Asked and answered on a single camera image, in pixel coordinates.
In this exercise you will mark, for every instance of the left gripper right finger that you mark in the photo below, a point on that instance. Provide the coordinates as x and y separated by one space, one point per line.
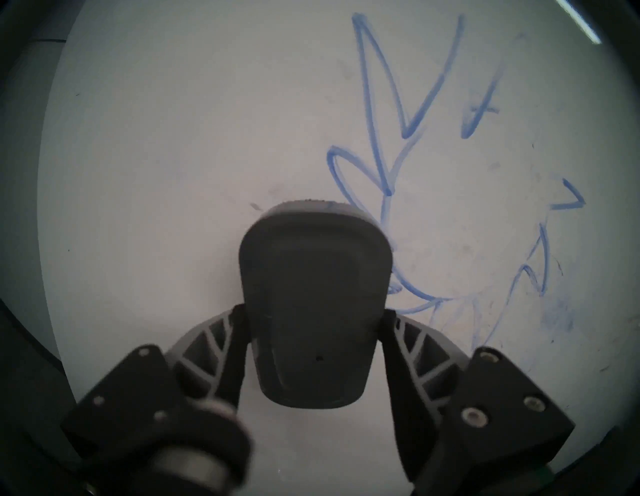
490 415

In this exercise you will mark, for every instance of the dark grey whiteboard eraser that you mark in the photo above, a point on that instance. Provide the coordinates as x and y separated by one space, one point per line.
315 310

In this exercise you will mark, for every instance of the white freestanding whiteboard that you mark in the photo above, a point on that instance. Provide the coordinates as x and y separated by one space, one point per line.
200 125

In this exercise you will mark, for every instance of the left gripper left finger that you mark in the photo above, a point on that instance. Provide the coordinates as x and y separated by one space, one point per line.
140 390

